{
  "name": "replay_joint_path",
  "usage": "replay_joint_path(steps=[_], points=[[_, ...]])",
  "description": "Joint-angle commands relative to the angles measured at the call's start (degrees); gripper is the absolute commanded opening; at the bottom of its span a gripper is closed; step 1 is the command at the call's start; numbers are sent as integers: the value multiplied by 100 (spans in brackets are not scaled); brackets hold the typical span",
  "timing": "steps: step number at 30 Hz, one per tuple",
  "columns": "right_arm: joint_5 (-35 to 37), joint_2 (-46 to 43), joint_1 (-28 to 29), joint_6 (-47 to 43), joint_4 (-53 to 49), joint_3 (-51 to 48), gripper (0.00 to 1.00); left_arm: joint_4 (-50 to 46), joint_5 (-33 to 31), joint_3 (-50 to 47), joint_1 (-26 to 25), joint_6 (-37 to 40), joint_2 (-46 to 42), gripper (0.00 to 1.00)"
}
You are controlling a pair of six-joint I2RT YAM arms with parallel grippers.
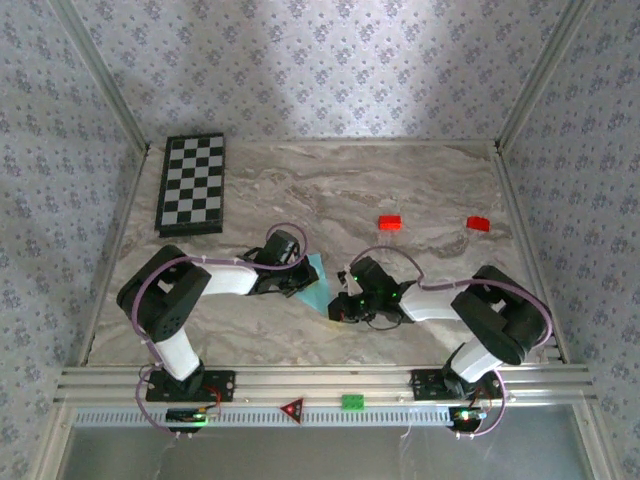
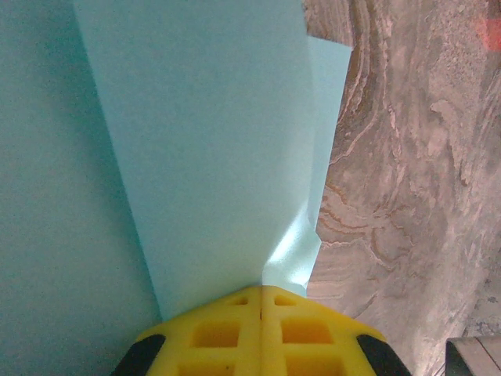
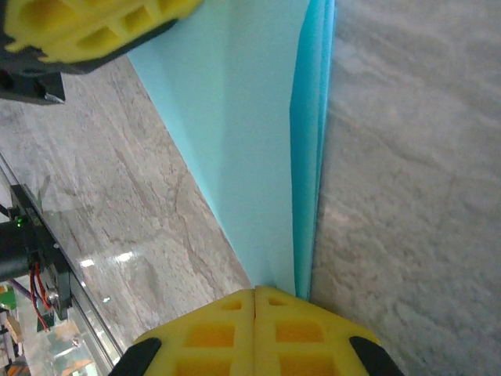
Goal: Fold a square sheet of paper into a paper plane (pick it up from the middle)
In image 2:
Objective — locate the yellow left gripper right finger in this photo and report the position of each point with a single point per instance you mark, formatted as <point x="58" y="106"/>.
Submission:
<point x="313" y="352"/>

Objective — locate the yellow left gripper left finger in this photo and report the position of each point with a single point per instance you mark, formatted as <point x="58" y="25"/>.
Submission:
<point x="219" y="352"/>

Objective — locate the light blue paper sheet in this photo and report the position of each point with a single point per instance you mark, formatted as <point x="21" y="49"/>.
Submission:
<point x="195" y="137"/>

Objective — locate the red rectangular block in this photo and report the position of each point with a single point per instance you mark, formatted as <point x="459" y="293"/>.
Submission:
<point x="491" y="33"/>

